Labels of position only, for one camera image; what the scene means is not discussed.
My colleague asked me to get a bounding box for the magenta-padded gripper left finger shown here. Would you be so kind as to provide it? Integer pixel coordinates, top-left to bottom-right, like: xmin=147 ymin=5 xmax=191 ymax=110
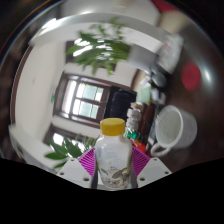
xmin=55 ymin=148 xmax=100 ymax=189

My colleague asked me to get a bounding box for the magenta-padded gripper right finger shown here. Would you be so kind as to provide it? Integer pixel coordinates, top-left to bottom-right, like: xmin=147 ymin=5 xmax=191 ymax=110
xmin=131 ymin=146 xmax=173 ymax=188

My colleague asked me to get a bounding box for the clear yellow-capped drink bottle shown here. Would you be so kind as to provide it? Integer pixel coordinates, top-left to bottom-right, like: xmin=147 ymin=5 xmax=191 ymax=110
xmin=94 ymin=118 xmax=133 ymax=190

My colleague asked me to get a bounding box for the slim leafy plant white pot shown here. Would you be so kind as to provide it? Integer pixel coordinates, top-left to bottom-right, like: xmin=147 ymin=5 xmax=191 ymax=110
xmin=44 ymin=134 xmax=98 ymax=169

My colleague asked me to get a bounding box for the white mug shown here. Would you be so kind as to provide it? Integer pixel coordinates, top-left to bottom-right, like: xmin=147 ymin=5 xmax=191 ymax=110
xmin=150 ymin=104 xmax=198 ymax=158

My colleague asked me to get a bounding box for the group of small white containers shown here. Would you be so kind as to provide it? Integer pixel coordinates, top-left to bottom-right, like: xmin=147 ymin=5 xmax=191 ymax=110
xmin=126 ymin=101 xmax=143 ymax=133

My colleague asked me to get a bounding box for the dark wood glazed door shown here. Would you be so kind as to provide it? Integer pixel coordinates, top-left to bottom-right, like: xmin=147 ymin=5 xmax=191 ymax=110
xmin=53 ymin=73 xmax=111 ymax=129

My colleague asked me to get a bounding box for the green cloth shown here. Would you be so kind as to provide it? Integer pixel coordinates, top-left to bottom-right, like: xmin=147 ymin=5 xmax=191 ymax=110
xmin=134 ymin=85 xmax=153 ymax=106

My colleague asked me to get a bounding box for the flat round red coaster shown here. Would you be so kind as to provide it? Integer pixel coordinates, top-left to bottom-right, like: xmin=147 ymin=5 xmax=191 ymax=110
xmin=181 ymin=62 xmax=202 ymax=92

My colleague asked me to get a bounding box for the large leafy plant white pot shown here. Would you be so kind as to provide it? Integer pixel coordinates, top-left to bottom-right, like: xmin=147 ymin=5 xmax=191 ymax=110
xmin=65 ymin=18 xmax=158 ymax=76

